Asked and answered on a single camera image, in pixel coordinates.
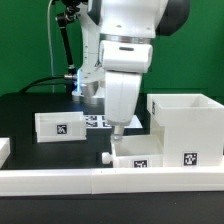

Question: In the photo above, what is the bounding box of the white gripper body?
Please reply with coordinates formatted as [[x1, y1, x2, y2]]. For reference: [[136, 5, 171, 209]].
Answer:
[[99, 40, 153, 126]]

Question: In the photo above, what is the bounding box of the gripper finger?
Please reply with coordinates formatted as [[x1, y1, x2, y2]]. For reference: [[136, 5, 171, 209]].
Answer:
[[111, 126, 123, 142]]

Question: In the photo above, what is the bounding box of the white front drawer tray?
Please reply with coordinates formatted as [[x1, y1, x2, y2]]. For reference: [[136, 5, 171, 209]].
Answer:
[[102, 135, 163, 168]]

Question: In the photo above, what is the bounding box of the white drawer tray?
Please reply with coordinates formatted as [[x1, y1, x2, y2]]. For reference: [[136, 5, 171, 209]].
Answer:
[[102, 135, 163, 168], [35, 112, 86, 143]]

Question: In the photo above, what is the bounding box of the white drawer cabinet box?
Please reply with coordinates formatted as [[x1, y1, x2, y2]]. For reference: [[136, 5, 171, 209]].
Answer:
[[147, 94, 224, 167]]

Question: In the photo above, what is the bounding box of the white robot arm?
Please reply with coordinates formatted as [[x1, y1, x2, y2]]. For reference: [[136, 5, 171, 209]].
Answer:
[[77, 0, 190, 141]]

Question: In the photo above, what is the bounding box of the white rear drawer tray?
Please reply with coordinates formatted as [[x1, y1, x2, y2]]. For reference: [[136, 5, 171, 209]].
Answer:
[[35, 112, 86, 143]]

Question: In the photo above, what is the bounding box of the fiducial marker sheet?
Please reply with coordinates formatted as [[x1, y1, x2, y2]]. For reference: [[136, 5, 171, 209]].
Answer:
[[85, 115, 142, 129]]

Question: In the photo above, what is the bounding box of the white L-shaped border fence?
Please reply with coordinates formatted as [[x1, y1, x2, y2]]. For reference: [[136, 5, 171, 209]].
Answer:
[[0, 156, 224, 196]]

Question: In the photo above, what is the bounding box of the white block at left edge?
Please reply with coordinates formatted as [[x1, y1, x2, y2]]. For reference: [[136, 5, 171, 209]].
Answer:
[[0, 138, 10, 168]]

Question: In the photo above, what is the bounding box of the black base cable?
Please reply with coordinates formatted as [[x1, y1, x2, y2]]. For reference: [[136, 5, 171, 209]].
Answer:
[[18, 75, 78, 94]]

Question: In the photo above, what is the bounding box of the white hanging cable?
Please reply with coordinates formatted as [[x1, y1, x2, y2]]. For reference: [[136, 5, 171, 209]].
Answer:
[[46, 0, 56, 94]]

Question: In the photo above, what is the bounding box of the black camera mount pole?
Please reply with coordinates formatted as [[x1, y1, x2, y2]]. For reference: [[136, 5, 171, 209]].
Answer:
[[55, 0, 81, 81]]

